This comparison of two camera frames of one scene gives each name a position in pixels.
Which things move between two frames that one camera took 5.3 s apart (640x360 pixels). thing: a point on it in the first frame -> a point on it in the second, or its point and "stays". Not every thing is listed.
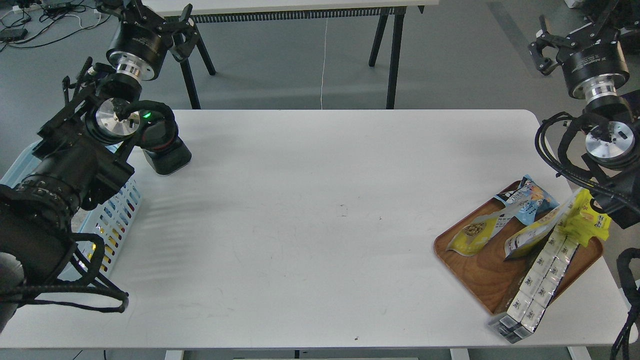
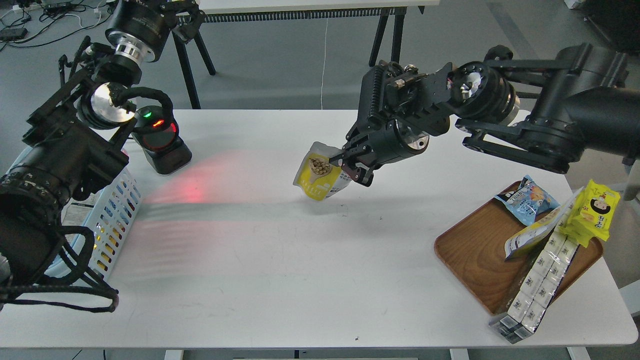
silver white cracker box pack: [533, 298] stays
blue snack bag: [527, 200] stays
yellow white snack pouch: [473, 236] -> [319, 178]
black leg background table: [190, 16] stays
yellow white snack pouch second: [522, 241] stays
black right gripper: [594, 60] -> [377, 142]
